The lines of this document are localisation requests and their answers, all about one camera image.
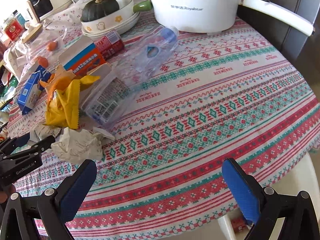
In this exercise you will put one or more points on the dark green squash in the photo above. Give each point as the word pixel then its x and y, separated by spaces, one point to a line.
pixel 100 8

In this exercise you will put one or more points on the large tissue paper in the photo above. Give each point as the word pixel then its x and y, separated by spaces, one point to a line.
pixel 77 146

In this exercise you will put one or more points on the red drink can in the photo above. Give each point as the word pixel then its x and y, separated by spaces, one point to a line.
pixel 110 43

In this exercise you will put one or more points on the orange tomato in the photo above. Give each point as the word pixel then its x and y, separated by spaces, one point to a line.
pixel 52 45
pixel 42 61

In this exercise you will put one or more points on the clear plastic bag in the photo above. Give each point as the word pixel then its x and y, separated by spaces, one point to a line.
pixel 32 52

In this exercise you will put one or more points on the clear plastic labelled package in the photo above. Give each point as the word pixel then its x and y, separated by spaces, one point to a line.
pixel 107 100

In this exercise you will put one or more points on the small red object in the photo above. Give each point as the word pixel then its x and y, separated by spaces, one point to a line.
pixel 238 224

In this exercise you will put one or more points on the clear plastic bottle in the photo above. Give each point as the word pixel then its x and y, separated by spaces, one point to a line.
pixel 152 52

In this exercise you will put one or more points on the white electric cooking pot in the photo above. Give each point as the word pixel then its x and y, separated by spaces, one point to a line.
pixel 195 5

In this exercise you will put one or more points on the stack of white plates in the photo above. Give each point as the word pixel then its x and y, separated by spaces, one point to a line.
pixel 130 23

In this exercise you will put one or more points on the blue milk carton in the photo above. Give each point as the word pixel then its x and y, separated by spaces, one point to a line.
pixel 31 92

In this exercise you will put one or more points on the wooden lid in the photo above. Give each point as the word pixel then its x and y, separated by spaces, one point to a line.
pixel 31 33

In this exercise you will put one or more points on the crumpled grey paper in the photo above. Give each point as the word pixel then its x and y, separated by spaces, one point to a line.
pixel 41 132

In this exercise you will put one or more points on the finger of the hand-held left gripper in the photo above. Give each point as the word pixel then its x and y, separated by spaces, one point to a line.
pixel 42 143
pixel 21 139

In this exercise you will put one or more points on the person's left hand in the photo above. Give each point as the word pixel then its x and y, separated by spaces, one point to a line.
pixel 6 192

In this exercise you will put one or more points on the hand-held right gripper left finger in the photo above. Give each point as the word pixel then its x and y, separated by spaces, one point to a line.
pixel 75 192

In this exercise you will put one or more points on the orange and blue carton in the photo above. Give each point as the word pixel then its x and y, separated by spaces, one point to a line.
pixel 85 58

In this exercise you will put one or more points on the striped patterned tablecloth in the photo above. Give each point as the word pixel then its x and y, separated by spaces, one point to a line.
pixel 200 105

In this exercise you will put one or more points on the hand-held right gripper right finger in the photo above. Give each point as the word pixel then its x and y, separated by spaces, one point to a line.
pixel 240 192

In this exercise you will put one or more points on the red box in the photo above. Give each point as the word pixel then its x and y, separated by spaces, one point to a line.
pixel 13 33

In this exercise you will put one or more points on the yellow wrapper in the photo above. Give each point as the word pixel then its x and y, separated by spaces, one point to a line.
pixel 62 102

